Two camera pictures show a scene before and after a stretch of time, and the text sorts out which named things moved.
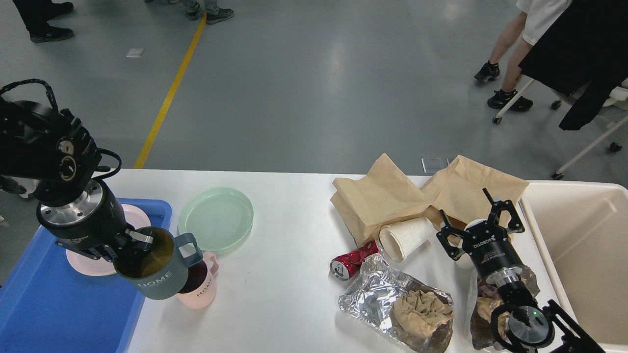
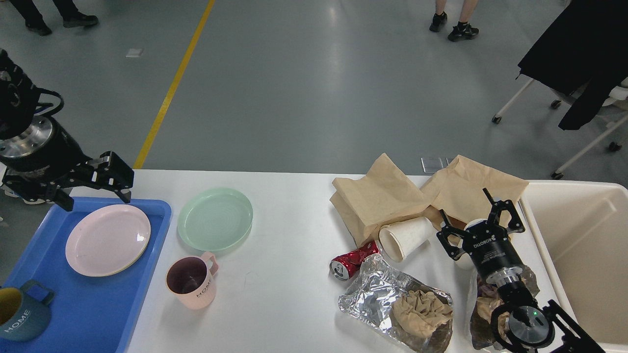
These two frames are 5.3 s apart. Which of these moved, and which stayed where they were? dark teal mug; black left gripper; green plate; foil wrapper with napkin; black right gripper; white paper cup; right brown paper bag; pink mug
Moved: black left gripper; dark teal mug
Stayed: pink mug; right brown paper bag; white paper cup; green plate; foil wrapper with napkin; black right gripper
